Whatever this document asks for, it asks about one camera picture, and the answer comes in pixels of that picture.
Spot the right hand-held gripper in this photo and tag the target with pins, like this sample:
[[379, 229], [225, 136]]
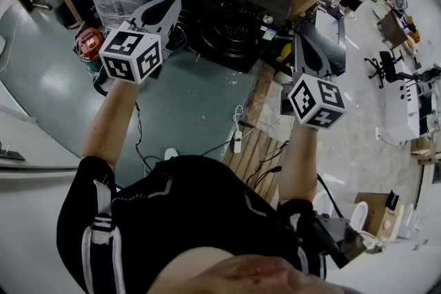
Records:
[[317, 101]]

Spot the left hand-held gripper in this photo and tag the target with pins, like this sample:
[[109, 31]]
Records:
[[131, 51]]

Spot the person's left forearm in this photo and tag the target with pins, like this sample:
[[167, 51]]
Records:
[[110, 120]]

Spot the person's right forearm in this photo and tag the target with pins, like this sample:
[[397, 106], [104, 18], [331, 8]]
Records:
[[298, 162]]

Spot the black side table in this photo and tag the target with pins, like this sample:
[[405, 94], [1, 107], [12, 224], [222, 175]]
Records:
[[331, 48]]

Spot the yellow box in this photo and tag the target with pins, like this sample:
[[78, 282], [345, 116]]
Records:
[[286, 53]]

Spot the black office chair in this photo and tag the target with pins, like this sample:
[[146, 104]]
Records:
[[386, 67]]

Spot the brown wooden table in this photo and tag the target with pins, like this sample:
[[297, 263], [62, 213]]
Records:
[[392, 29]]

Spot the white desk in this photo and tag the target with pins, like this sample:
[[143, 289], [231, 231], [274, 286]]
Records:
[[403, 113]]

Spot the white power strip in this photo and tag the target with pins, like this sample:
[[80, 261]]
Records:
[[237, 141]]

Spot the wooden slat pallet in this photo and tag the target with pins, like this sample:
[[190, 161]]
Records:
[[255, 162]]

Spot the white toilet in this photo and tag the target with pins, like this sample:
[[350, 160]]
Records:
[[360, 217], [324, 203]]

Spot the small black box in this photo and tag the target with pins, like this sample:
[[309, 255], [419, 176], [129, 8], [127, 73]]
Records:
[[392, 199]]

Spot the person's black clothing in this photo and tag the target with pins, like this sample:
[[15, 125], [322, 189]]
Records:
[[193, 210]]

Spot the person's face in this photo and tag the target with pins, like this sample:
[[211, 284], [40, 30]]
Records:
[[248, 273]]

